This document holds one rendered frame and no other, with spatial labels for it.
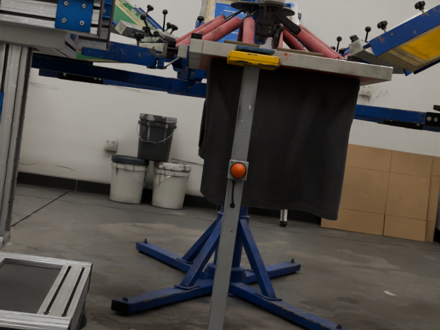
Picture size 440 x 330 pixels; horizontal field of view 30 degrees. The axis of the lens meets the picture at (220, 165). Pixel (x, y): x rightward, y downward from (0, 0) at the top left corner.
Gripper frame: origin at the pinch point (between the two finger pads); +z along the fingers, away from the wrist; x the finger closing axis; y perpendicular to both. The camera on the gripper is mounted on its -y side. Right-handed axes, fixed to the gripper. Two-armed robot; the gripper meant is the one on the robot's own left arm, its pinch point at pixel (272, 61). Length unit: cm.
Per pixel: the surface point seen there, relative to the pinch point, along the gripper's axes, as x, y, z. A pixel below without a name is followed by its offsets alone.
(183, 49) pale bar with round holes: -20.6, 32.5, -1.4
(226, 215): 80, 13, 48
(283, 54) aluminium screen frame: 61, 3, 3
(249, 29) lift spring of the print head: -58, 6, -16
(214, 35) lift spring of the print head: -62, 21, -13
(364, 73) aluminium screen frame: 61, -21, 5
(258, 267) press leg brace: -59, -12, 85
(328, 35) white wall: -412, -81, -62
